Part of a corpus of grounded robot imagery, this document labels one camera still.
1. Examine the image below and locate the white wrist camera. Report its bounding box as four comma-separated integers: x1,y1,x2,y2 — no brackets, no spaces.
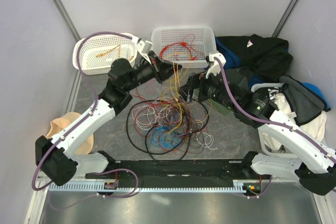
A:
131,36,153,64
205,52,226,79

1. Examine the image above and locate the red ethernet cable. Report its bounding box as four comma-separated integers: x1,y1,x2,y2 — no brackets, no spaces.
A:
181,42,198,61
159,41,190,62

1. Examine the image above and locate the white cloth garment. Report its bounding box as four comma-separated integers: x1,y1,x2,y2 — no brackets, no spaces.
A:
262,93,327,153

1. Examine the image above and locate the black and blue jacket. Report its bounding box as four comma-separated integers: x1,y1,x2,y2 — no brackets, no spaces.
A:
215,34,293,83

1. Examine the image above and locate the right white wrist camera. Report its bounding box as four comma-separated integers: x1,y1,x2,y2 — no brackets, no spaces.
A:
205,52,226,79

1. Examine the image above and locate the blue cloth item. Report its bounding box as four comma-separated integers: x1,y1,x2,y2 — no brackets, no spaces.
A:
302,82,330,110

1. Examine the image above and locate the beige bucket hat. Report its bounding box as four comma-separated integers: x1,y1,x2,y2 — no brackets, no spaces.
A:
46,112,94,155

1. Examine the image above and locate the grey slotted cable duct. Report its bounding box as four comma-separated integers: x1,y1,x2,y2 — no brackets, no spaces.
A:
49,180,248,193

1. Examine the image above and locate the right white perforated basket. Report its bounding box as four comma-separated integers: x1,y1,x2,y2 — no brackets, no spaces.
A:
151,26,216,68

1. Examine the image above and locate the grey black-trimmed garment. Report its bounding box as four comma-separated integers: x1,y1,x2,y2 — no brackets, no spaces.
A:
279,75,331,126

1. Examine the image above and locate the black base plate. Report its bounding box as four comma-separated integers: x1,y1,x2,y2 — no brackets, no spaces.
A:
85,159,263,189

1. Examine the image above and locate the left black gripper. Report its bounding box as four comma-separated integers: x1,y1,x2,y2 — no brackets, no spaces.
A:
124,50,182,92

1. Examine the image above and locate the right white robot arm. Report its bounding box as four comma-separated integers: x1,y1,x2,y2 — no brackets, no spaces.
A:
178,70,335,196

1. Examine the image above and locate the blue thin cable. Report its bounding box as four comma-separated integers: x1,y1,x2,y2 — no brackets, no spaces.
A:
150,126,184,150

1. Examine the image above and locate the yellow ethernet cable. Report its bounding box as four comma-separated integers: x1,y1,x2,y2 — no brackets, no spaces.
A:
96,45,135,65

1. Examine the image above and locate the white laundry bin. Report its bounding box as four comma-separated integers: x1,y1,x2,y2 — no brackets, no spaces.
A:
251,83,329,158

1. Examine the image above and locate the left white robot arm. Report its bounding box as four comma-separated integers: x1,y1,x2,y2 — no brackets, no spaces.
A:
35,51,182,186

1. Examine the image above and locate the green plastic tray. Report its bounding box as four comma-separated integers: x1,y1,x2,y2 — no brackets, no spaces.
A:
210,100,233,115

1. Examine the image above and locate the black thick cable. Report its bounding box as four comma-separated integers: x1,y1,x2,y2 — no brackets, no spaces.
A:
125,98,211,166

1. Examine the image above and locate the white thin cable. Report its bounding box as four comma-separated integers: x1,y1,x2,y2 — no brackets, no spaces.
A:
131,103,218,151

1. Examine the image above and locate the red thin wire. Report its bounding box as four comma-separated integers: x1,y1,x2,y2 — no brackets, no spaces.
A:
174,33,206,62

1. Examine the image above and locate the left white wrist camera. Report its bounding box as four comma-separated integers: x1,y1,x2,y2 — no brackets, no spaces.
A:
131,36,153,64

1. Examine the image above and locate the left white perforated basket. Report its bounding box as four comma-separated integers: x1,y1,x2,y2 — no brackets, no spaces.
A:
72,35,137,75

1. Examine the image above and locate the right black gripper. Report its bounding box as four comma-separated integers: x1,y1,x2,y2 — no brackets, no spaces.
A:
176,66,237,111

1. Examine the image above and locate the white perforated basket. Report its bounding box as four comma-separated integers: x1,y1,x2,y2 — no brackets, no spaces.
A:
72,35,137,75
151,26,216,68

